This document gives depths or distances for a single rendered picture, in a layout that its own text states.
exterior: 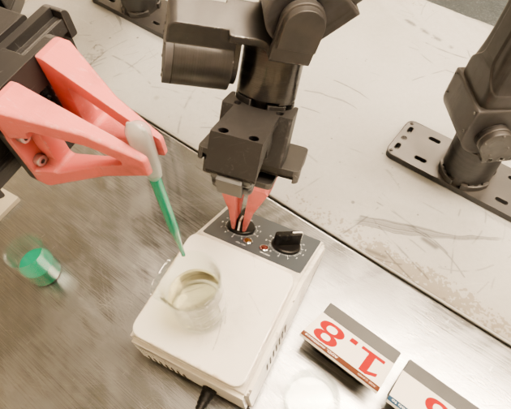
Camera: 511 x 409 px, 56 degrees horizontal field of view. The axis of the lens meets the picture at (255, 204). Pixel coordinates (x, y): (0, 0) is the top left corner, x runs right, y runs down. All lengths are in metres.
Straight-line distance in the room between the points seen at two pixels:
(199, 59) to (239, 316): 0.23
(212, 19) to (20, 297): 0.39
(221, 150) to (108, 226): 0.29
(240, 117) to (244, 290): 0.17
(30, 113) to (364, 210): 0.45
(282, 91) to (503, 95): 0.22
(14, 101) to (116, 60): 0.58
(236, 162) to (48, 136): 0.15
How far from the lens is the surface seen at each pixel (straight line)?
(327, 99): 0.73
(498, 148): 0.57
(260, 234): 0.54
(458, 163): 0.63
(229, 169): 0.38
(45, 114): 0.26
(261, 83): 0.43
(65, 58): 0.28
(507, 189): 0.68
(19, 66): 0.28
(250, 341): 0.45
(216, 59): 0.42
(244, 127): 0.39
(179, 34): 0.41
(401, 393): 0.51
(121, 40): 0.87
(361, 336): 0.55
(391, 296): 0.57
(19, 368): 0.60
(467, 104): 0.55
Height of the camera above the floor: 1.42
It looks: 58 degrees down
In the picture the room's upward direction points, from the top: 5 degrees counter-clockwise
